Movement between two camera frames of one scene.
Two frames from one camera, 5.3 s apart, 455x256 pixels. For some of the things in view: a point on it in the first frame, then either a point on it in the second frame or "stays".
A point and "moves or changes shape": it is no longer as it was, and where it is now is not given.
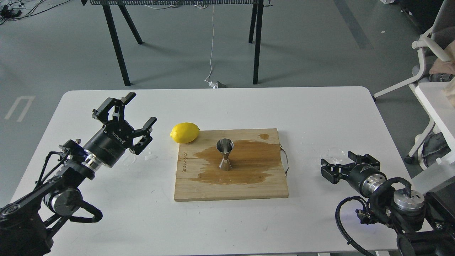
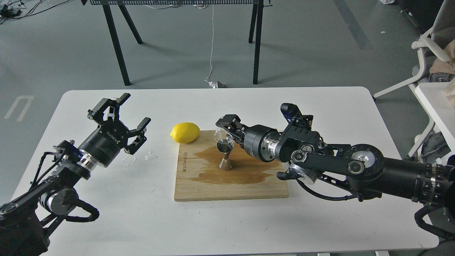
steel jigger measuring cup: (225, 146) stays
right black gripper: (365, 177) → (259, 141)
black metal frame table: (256, 18) stays
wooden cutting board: (257, 171) stays
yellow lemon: (185, 132) stays
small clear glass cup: (335, 155) moves or changes shape
